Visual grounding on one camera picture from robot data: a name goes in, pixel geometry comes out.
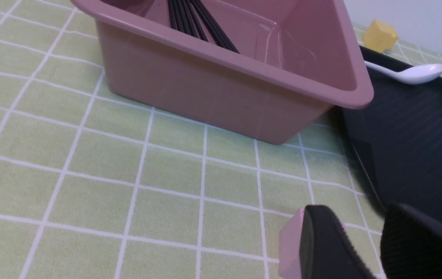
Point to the black chopstick yellow tip right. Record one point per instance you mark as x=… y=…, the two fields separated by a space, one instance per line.
x=196 y=27

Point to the white ceramic spoon leftmost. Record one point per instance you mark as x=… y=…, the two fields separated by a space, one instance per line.
x=415 y=75

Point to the black chopstick yellow tip crossing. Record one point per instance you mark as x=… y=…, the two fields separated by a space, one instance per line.
x=216 y=32

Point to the pink plastic bin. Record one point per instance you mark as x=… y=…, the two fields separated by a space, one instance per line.
x=296 y=60

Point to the green checkered tablecloth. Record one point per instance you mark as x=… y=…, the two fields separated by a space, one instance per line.
x=95 y=186

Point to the black plastic tray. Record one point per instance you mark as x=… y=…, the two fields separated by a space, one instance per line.
x=397 y=143

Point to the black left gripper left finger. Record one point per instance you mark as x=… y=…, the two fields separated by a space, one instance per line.
x=314 y=245

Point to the black chopstick yellow tip middle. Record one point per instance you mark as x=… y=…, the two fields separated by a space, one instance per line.
x=184 y=19

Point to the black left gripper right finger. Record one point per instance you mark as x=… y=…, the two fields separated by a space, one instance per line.
x=411 y=244

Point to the yellow cube block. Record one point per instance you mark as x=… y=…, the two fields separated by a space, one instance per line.
x=380 y=36

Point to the black chopstick yellow tip leftmost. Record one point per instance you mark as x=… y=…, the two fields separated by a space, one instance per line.
x=172 y=15

